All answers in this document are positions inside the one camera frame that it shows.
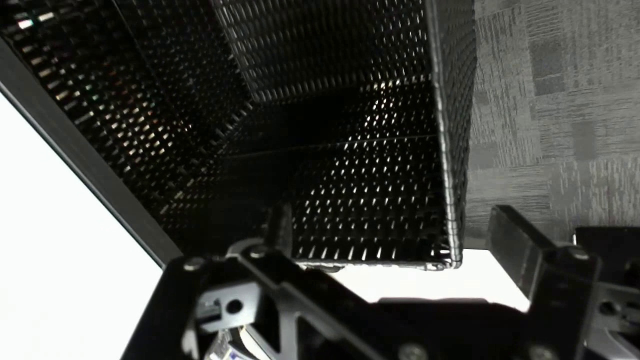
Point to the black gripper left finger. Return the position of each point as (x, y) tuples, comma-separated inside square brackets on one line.
[(312, 301)]

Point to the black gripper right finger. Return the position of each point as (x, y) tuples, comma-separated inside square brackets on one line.
[(562, 293)]

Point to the black mesh storage bin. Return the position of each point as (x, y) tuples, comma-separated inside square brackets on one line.
[(332, 132)]

